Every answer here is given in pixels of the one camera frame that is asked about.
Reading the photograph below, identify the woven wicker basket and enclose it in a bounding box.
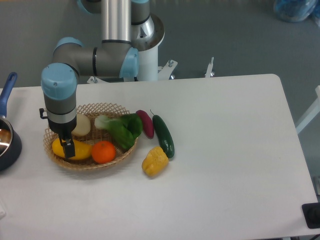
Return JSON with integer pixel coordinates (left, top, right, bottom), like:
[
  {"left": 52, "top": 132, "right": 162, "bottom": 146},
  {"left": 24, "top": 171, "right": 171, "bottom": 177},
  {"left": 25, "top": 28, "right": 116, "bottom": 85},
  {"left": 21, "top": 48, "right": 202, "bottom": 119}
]
[{"left": 43, "top": 103, "right": 136, "bottom": 171}]

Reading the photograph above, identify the dark green cucumber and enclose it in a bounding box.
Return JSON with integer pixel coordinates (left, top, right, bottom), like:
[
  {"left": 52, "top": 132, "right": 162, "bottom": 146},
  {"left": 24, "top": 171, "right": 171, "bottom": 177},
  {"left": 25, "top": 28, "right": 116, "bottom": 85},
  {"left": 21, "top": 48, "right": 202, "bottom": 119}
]
[{"left": 151, "top": 111, "right": 175, "bottom": 159}]

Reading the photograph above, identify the green bok choy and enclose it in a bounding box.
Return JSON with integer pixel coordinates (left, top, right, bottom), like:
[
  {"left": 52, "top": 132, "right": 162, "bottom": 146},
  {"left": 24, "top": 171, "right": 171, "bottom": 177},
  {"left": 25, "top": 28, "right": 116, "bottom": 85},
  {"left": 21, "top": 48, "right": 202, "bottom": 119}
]
[{"left": 94, "top": 113, "right": 143, "bottom": 150}]

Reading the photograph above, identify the yellow bell pepper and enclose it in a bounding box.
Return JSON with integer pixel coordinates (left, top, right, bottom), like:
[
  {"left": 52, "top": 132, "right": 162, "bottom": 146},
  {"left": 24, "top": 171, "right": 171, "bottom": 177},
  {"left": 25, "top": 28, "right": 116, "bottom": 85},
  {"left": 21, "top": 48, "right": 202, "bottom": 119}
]
[{"left": 141, "top": 146, "right": 169, "bottom": 178}]

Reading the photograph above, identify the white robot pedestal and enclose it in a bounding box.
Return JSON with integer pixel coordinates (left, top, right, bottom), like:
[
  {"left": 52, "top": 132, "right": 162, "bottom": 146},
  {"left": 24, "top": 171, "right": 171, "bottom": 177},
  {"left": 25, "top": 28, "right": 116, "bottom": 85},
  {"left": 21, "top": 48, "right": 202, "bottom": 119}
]
[{"left": 87, "top": 13, "right": 178, "bottom": 84}]

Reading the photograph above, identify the blue plastic bag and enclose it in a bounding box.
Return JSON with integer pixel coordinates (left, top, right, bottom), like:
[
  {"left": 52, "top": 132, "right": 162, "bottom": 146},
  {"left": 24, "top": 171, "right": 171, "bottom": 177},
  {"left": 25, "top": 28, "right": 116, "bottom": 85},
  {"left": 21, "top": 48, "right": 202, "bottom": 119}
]
[{"left": 273, "top": 0, "right": 320, "bottom": 27}]

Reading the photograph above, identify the orange fruit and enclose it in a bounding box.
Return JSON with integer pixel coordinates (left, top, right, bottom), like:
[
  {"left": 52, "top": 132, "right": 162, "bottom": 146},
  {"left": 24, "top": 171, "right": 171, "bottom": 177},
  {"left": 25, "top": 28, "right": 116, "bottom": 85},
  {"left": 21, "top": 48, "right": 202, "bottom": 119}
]
[{"left": 91, "top": 140, "right": 116, "bottom": 164}]

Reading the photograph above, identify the dark blue saucepan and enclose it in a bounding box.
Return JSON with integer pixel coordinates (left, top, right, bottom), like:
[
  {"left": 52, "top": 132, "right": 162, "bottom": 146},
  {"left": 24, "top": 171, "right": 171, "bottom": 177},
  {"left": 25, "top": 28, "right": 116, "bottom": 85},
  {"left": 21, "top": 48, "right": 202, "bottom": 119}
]
[{"left": 0, "top": 72, "right": 22, "bottom": 171}]

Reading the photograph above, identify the white metal table bracket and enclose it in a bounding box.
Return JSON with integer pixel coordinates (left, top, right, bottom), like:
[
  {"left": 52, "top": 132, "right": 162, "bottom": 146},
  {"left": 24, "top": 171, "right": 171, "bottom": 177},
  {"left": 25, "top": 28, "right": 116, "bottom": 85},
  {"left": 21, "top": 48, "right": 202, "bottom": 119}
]
[{"left": 204, "top": 56, "right": 215, "bottom": 78}]

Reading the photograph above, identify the white frame at right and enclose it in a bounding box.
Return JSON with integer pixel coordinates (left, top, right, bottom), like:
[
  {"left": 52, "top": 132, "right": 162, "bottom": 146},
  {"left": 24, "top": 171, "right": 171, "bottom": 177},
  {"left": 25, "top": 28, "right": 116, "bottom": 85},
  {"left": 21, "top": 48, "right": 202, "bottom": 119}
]
[{"left": 295, "top": 85, "right": 320, "bottom": 135}]

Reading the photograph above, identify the black device at edge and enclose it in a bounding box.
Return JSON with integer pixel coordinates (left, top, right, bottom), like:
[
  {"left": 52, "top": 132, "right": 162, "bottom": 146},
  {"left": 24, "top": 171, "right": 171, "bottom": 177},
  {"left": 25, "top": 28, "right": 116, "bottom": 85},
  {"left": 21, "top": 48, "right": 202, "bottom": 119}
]
[{"left": 301, "top": 202, "right": 320, "bottom": 229}]

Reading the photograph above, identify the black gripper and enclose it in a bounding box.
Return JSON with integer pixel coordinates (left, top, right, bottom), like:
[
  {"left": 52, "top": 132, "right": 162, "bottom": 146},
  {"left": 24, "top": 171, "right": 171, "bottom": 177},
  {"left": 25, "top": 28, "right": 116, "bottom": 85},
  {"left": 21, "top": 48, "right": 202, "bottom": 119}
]
[{"left": 39, "top": 107, "right": 77, "bottom": 159}]

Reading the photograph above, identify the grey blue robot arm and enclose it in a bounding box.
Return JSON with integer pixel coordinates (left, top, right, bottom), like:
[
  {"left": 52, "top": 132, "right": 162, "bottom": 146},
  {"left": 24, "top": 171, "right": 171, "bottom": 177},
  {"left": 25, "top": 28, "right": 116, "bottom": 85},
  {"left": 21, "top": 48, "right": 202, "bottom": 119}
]
[{"left": 41, "top": 0, "right": 150, "bottom": 159}]

